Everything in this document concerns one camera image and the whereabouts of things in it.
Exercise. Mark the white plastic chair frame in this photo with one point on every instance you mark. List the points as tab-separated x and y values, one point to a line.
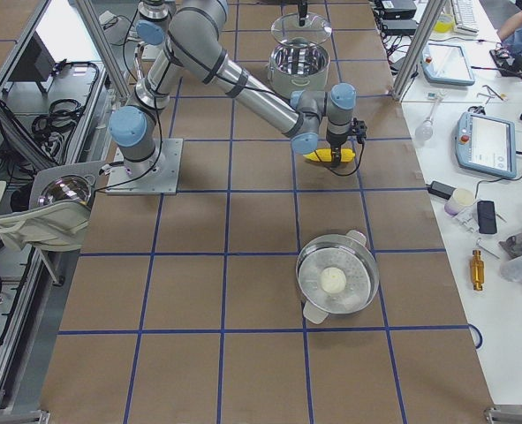
58	227

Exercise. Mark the glass pot lid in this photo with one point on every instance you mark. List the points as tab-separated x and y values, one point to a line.
313	29

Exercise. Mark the steel steamer pot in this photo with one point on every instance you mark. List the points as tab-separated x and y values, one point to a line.
349	253

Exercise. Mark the black rectangular device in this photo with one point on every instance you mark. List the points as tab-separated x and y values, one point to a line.
486	217

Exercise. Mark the teach pendant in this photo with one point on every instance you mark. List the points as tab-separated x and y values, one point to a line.
445	63
486	145

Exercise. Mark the black monitor on floor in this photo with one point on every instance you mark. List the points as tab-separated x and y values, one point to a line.
35	65

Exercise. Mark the gold brass fitting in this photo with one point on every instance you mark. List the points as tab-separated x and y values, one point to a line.
476	266

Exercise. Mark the white pot with steel interior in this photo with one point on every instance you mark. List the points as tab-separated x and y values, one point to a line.
299	65

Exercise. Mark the far teach pendant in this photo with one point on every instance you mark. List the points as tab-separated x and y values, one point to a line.
445	63

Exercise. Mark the steel bowl on tray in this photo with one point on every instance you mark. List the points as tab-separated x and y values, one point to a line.
66	188

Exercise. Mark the white cream jar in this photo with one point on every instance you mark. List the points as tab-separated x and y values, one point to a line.
459	200

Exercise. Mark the yellow corn cob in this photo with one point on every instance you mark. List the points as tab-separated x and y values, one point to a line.
323	155

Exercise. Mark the black power adapter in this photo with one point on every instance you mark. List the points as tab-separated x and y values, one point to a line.
440	190

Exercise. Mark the near teach pendant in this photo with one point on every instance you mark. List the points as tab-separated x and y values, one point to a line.
486	145

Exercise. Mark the white steamed bun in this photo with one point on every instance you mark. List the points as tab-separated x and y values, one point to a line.
333	280

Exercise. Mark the aluminium frame post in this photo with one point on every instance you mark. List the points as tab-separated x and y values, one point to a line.
430	15

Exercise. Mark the white keyboard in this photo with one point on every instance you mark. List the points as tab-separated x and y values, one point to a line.
464	18

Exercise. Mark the black power brick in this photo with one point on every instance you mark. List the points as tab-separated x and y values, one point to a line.
395	27

